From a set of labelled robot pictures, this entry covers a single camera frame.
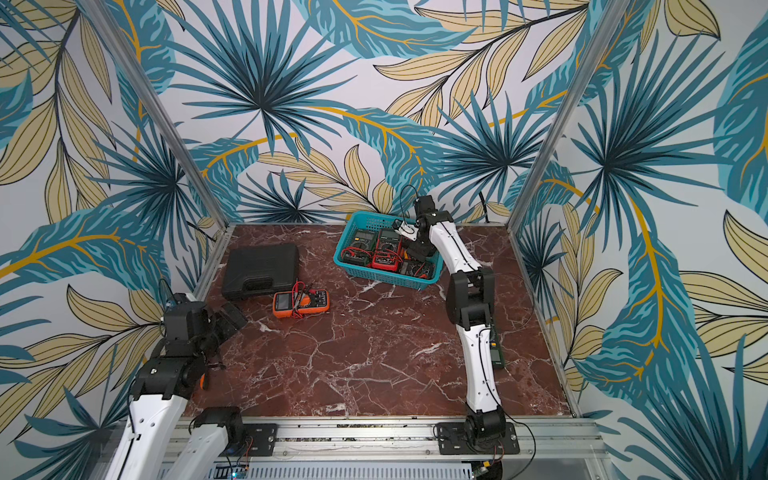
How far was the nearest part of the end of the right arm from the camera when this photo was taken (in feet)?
2.57

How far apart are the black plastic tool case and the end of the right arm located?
1.36ft

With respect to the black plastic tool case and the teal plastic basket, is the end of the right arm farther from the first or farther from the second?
the black plastic tool case

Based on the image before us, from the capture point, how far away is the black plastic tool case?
3.18ft
